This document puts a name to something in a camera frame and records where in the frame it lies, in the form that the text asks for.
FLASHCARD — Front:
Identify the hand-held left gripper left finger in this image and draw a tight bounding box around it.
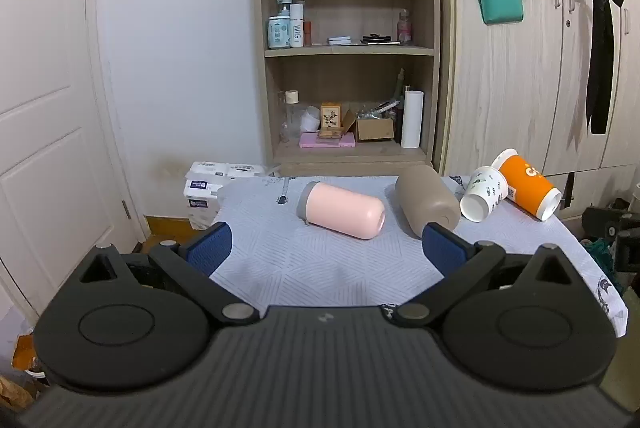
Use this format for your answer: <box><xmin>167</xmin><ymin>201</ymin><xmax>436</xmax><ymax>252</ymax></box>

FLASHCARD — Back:
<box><xmin>75</xmin><ymin>222</ymin><xmax>260</xmax><ymax>325</ymax></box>

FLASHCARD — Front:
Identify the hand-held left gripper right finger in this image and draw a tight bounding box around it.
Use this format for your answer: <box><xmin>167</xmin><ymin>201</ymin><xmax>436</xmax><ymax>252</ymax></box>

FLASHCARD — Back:
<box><xmin>392</xmin><ymin>222</ymin><xmax>573</xmax><ymax>328</ymax></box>

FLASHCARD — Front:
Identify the pink cup with grey lid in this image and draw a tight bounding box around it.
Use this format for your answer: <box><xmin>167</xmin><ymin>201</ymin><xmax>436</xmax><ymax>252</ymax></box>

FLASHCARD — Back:
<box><xmin>297</xmin><ymin>181</ymin><xmax>386</xmax><ymax>240</ymax></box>

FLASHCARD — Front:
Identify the taupe cup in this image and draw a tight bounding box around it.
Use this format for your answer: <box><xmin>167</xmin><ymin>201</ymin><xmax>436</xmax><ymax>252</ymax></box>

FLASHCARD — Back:
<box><xmin>394</xmin><ymin>165</ymin><xmax>461</xmax><ymax>239</ymax></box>

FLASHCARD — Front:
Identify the white floral paper cup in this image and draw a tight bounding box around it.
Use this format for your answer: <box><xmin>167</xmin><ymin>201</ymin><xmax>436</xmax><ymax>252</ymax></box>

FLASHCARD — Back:
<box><xmin>459</xmin><ymin>166</ymin><xmax>510</xmax><ymax>223</ymax></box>

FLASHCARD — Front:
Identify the orange paper cup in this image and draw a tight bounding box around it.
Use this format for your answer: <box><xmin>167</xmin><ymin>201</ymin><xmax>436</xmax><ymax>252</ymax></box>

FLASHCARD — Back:
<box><xmin>492</xmin><ymin>148</ymin><xmax>562</xmax><ymax>222</ymax></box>

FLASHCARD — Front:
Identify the small white cup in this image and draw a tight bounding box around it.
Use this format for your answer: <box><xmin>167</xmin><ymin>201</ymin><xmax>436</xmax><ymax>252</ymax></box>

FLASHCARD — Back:
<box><xmin>299</xmin><ymin>106</ymin><xmax>321</xmax><ymax>133</ymax></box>

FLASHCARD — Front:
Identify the toilet paper pack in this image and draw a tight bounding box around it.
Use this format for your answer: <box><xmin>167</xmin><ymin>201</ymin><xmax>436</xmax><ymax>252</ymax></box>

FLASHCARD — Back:
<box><xmin>182</xmin><ymin>161</ymin><xmax>271</xmax><ymax>231</ymax></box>

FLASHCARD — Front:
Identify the white patterned tablecloth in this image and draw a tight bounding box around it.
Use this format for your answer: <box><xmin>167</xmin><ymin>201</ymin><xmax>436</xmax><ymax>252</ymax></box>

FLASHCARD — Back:
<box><xmin>210</xmin><ymin>175</ymin><xmax>630</xmax><ymax>339</ymax></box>

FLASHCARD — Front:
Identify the white paper roll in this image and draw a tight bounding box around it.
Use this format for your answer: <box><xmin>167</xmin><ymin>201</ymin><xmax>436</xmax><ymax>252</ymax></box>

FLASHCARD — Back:
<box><xmin>400</xmin><ymin>90</ymin><xmax>425</xmax><ymax>149</ymax></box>

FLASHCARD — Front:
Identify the cardboard box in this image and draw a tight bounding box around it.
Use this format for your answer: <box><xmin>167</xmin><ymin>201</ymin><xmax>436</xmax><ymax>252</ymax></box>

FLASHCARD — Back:
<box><xmin>342</xmin><ymin>108</ymin><xmax>396</xmax><ymax>142</ymax></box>

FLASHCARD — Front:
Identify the clear glass bottle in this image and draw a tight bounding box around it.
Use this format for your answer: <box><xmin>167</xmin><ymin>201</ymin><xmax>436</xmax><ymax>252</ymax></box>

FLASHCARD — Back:
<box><xmin>279</xmin><ymin>89</ymin><xmax>303</xmax><ymax>143</ymax></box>

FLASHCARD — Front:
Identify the pink flat box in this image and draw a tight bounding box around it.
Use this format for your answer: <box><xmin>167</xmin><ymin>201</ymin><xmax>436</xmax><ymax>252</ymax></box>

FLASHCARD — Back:
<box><xmin>298</xmin><ymin>131</ymin><xmax>357</xmax><ymax>149</ymax></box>

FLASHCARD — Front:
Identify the dark green cloth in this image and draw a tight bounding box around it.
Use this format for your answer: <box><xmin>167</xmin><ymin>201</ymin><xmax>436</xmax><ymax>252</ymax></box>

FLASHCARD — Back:
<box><xmin>582</xmin><ymin>237</ymin><xmax>623</xmax><ymax>294</ymax></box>

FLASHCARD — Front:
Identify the black chair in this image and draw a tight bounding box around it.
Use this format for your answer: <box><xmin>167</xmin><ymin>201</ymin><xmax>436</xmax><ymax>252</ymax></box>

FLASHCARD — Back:
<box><xmin>581</xmin><ymin>202</ymin><xmax>640</xmax><ymax>275</ymax></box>

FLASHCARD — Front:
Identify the small floral box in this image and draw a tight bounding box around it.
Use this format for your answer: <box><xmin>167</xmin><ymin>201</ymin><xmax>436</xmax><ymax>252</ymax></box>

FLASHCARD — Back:
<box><xmin>320</xmin><ymin>102</ymin><xmax>343</xmax><ymax>130</ymax></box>

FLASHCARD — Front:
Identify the light wooden wardrobe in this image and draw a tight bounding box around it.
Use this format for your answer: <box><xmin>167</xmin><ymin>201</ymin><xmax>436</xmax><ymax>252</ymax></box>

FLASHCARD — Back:
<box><xmin>434</xmin><ymin>0</ymin><xmax>640</xmax><ymax>180</ymax></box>

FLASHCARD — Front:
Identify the wooden shelf unit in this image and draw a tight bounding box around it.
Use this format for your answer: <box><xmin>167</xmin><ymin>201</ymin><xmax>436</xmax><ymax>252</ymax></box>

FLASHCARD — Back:
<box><xmin>252</xmin><ymin>0</ymin><xmax>444</xmax><ymax>177</ymax></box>

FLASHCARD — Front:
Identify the pink pump bottle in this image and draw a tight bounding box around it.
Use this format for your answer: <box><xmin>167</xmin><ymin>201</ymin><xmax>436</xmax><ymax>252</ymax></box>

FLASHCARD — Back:
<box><xmin>396</xmin><ymin>9</ymin><xmax>414</xmax><ymax>46</ymax></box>

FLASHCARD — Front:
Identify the teal jar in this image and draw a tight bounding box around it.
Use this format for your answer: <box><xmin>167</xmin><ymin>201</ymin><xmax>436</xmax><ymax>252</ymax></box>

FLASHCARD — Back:
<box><xmin>267</xmin><ymin>15</ymin><xmax>293</xmax><ymax>50</ymax></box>

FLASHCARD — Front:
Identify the white bottle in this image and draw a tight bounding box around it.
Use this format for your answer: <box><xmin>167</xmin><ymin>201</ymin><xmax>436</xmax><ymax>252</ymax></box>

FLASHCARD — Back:
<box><xmin>290</xmin><ymin>1</ymin><xmax>306</xmax><ymax>48</ymax></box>

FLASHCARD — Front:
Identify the black ribbon bow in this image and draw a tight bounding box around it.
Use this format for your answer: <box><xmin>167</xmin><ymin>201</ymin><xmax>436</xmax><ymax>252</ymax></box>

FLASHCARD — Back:
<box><xmin>577</xmin><ymin>0</ymin><xmax>627</xmax><ymax>135</ymax></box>

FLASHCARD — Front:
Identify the white door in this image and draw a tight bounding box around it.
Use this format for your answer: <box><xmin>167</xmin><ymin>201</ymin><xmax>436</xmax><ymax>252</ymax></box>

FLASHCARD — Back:
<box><xmin>0</xmin><ymin>0</ymin><xmax>147</xmax><ymax>315</ymax></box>

